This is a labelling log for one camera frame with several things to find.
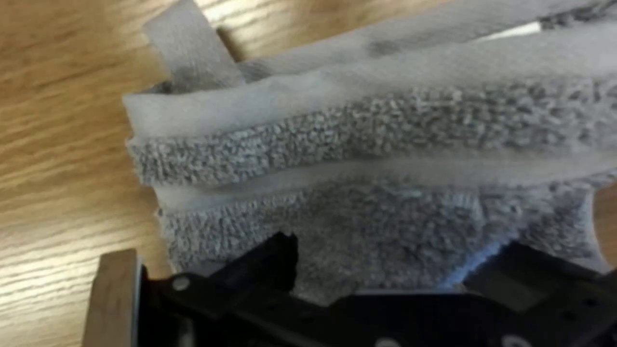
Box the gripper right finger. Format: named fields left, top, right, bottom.
left=462, top=240, right=617, bottom=347

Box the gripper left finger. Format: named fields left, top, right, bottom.
left=139, top=231, right=338, bottom=347

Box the grey towel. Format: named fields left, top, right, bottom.
left=122, top=0, right=617, bottom=307

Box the tan wooden block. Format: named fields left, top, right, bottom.
left=81, top=248, right=141, bottom=347

